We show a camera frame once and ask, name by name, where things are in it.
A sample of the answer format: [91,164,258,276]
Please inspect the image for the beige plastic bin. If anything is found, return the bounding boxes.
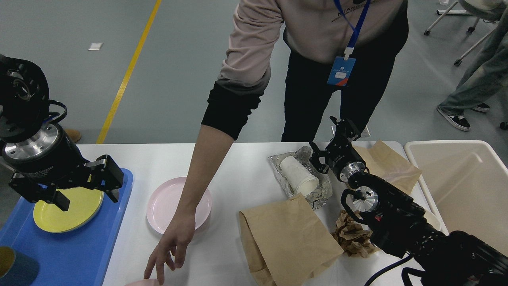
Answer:
[404,141,508,255]

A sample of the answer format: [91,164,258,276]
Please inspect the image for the clear plastic wrapper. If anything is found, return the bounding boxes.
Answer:
[268,145,333,210]

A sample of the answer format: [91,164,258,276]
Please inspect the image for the white paper cup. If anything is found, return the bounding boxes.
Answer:
[280,156,319,196]

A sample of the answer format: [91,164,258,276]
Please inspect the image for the yellow plate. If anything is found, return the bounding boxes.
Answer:
[33,187,104,233]

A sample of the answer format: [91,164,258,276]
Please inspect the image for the large brown paper bag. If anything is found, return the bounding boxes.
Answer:
[239,194,343,286]

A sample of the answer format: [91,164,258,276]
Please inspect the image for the person with tan boots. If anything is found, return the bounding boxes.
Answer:
[64,129,82,143]

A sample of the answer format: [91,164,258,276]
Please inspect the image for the person bare forearm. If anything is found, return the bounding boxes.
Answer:
[172,125,234,223]

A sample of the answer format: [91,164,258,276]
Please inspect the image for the person in grey trousers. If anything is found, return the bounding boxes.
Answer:
[437,10,508,131]

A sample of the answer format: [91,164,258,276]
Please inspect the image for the pink plate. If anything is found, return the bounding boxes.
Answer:
[146,177,212,235]

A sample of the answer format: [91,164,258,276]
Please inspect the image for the person bare hand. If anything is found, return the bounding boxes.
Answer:
[143,209,196,285]

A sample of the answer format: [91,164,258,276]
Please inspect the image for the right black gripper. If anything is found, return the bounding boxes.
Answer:
[309,116,367,183]

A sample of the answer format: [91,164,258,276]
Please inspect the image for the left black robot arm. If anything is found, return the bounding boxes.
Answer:
[0,55,124,211]

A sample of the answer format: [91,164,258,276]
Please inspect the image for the crumpled brown paper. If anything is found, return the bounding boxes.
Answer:
[331,210,380,258]

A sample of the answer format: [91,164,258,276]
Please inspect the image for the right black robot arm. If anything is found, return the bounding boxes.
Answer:
[310,116,508,286]

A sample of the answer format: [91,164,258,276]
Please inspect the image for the blue plastic tray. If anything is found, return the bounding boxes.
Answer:
[1,168,134,286]

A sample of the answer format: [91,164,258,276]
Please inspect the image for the person in beige sweater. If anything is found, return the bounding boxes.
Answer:
[202,0,408,141]

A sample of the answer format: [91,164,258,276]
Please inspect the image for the rear brown paper bag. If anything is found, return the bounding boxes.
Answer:
[353,141,421,194]

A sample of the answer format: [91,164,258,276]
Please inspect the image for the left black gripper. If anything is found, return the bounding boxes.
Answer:
[2,124,124,212]

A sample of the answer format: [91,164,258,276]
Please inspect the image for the pink cup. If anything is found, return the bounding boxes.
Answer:
[125,278,160,286]

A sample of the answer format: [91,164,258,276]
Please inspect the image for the blue yellow cup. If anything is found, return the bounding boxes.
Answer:
[0,246,40,286]

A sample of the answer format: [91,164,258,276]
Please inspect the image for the blue id badge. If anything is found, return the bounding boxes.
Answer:
[327,56,356,87]

